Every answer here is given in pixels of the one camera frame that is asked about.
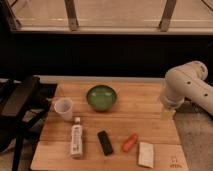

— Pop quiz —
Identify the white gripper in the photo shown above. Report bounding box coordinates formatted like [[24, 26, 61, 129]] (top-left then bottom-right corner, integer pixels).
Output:
[[159, 85, 184, 120]]

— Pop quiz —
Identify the orange red pepper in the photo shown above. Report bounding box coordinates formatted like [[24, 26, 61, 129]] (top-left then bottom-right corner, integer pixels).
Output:
[[122, 133, 138, 152]]

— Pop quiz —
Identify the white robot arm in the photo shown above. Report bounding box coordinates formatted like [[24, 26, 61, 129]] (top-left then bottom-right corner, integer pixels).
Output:
[[160, 61, 213, 119]]

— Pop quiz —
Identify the green ceramic bowl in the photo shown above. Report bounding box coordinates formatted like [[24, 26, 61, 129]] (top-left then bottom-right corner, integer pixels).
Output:
[[86, 85, 117, 112]]

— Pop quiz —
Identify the white folded napkin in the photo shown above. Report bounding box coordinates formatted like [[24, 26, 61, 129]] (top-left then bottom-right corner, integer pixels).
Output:
[[138, 142, 154, 168]]

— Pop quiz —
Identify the black rectangular remote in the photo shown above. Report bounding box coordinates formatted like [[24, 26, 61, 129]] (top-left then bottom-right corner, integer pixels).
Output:
[[97, 131, 113, 156]]

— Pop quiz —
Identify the white plastic bottle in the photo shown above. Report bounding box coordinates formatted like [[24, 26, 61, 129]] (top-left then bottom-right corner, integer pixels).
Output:
[[70, 117, 83, 158]]

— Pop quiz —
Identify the clear plastic cup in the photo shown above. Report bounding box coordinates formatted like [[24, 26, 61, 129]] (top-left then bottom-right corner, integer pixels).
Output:
[[54, 98, 73, 121]]

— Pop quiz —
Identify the right metal window post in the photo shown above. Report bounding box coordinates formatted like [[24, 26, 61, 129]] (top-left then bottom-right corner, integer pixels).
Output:
[[159, 0, 177, 32]]

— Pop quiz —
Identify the metal window post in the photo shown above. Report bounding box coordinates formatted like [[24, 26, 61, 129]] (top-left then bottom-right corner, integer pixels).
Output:
[[64, 0, 78, 31], [159, 0, 177, 32]]

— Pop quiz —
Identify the left metal window post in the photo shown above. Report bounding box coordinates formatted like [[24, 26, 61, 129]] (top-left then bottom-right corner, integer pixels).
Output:
[[64, 0, 78, 31]]

